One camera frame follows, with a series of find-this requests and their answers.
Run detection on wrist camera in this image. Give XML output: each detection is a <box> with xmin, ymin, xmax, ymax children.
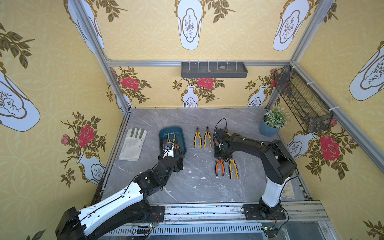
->
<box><xmin>214</xmin><ymin>129</ymin><xmax>230</xmax><ymax>144</ymax></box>
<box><xmin>163</xmin><ymin>142</ymin><xmax>175</xmax><ymax>159</ymax></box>

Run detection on teal plastic storage box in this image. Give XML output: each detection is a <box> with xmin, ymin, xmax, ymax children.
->
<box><xmin>159</xmin><ymin>126</ymin><xmax>187</xmax><ymax>158</ymax></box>

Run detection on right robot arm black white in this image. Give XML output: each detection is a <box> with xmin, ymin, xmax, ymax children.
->
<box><xmin>213</xmin><ymin>129</ymin><xmax>297</xmax><ymax>214</ymax></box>

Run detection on yellow black pliers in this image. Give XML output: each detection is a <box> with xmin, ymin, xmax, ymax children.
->
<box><xmin>204</xmin><ymin>126</ymin><xmax>212</xmax><ymax>148</ymax></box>
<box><xmin>229</xmin><ymin>159</ymin><xmax>240</xmax><ymax>179</ymax></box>
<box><xmin>194</xmin><ymin>127</ymin><xmax>202</xmax><ymax>148</ymax></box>

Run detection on aluminium front rail frame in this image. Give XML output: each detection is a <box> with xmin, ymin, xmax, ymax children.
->
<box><xmin>100</xmin><ymin>201</ymin><xmax>339</xmax><ymax>240</ymax></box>

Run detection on green white artificial plant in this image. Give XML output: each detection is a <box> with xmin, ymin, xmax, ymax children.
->
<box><xmin>263</xmin><ymin>106</ymin><xmax>290</xmax><ymax>129</ymax></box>

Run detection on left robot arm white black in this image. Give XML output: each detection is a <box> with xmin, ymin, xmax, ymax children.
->
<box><xmin>55</xmin><ymin>150</ymin><xmax>184</xmax><ymax>240</ymax></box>

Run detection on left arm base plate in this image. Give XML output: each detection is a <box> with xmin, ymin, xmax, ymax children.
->
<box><xmin>142</xmin><ymin>206</ymin><xmax>165</xmax><ymax>224</ymax></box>

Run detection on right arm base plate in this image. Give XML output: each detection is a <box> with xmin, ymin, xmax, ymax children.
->
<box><xmin>242</xmin><ymin>204</ymin><xmax>287</xmax><ymax>221</ymax></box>

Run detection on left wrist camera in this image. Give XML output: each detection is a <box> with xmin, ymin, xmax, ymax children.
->
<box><xmin>163</xmin><ymin>142</ymin><xmax>175</xmax><ymax>159</ymax></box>

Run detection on right work glove beige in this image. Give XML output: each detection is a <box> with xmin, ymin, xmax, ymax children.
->
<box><xmin>282</xmin><ymin>181</ymin><xmax>295</xmax><ymax>199</ymax></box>

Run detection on grey wall shelf tray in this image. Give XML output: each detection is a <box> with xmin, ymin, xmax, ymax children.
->
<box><xmin>181</xmin><ymin>61</ymin><xmax>248</xmax><ymax>79</ymax></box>

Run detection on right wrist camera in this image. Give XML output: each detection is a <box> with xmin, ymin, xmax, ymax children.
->
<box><xmin>214</xmin><ymin>129</ymin><xmax>230</xmax><ymax>144</ymax></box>

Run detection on left work glove beige green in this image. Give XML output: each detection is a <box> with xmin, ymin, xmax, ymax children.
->
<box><xmin>118</xmin><ymin>128</ymin><xmax>147</xmax><ymax>162</ymax></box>

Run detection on blue flower pot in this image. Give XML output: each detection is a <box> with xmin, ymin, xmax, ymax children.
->
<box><xmin>260</xmin><ymin>120</ymin><xmax>279</xmax><ymax>137</ymax></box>

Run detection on black wire mesh basket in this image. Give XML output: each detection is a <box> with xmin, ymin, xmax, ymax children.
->
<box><xmin>273</xmin><ymin>66</ymin><xmax>333</xmax><ymax>134</ymax></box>

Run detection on yellow long nose pliers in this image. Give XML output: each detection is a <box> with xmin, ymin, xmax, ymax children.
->
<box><xmin>167</xmin><ymin>133</ymin><xmax>176</xmax><ymax>143</ymax></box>

